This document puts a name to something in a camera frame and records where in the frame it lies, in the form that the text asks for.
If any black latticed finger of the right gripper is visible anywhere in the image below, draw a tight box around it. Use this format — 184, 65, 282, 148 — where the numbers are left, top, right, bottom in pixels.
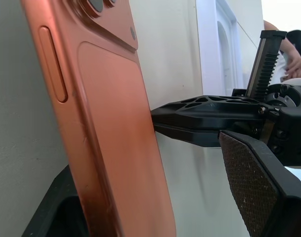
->
150, 95, 268, 149

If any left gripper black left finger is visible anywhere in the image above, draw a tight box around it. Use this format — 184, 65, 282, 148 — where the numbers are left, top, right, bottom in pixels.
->
21, 164, 89, 237

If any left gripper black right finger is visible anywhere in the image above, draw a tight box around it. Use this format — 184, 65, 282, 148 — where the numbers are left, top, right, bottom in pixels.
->
217, 129, 301, 237

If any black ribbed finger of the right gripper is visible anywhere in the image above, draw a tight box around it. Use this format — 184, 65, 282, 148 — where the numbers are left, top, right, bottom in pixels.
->
246, 30, 288, 102

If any orange smartphone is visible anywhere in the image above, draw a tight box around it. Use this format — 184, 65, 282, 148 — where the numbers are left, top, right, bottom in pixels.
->
20, 0, 177, 237

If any white phone box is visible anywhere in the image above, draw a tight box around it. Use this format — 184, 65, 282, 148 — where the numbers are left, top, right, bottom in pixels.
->
195, 0, 251, 99

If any bystander with dark hair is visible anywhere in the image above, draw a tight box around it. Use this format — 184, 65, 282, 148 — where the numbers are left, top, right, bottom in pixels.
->
263, 19, 301, 83

